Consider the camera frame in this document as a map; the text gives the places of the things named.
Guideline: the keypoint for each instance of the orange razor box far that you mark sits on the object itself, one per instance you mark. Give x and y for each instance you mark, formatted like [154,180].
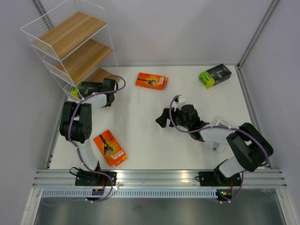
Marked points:
[151,81]

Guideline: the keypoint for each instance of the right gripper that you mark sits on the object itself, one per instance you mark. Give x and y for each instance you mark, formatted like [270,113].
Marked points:
[161,120]

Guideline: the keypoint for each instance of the aluminium rail frame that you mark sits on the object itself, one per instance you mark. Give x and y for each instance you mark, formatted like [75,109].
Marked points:
[261,178]

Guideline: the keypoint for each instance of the bottom wooden shelf board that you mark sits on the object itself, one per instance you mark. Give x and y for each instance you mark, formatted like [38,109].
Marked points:
[100,75]

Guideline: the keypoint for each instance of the white wire shelf rack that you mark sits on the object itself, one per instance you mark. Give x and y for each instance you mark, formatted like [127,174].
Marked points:
[34,30]

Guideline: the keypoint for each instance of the top wooden shelf board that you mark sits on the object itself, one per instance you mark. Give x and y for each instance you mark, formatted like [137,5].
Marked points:
[72,32]

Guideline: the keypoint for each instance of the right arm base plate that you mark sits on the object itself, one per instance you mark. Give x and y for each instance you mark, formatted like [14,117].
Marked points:
[214,179]

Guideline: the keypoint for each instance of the black green razor box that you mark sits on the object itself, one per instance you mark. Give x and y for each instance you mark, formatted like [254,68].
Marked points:
[84,89]
[214,76]

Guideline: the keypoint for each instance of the middle wooden shelf board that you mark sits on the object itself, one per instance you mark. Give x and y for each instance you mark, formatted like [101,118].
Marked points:
[83,60]

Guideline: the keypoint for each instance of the orange razor box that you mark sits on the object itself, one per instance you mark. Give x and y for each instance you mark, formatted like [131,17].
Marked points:
[111,150]
[151,81]

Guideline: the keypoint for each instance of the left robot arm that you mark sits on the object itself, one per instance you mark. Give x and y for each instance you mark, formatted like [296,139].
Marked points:
[76,119]

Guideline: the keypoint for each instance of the white slotted cable duct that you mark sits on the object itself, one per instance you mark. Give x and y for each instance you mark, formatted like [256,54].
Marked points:
[135,193]

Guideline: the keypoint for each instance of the wooden shelf board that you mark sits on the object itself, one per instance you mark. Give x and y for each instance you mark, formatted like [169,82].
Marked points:
[72,32]
[100,75]
[83,60]

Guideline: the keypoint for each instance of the white Gillette razor pack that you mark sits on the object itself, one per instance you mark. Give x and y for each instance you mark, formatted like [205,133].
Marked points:
[216,146]

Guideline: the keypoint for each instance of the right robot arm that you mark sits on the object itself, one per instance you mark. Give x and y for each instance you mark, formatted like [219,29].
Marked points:
[250,149]

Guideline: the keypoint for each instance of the orange razor box near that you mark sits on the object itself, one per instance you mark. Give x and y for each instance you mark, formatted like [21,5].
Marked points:
[111,150]

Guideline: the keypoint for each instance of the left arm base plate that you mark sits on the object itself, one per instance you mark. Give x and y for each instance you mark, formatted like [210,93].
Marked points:
[89,179]

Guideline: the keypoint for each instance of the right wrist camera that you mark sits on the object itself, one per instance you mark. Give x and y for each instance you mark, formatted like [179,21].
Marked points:
[180,100]

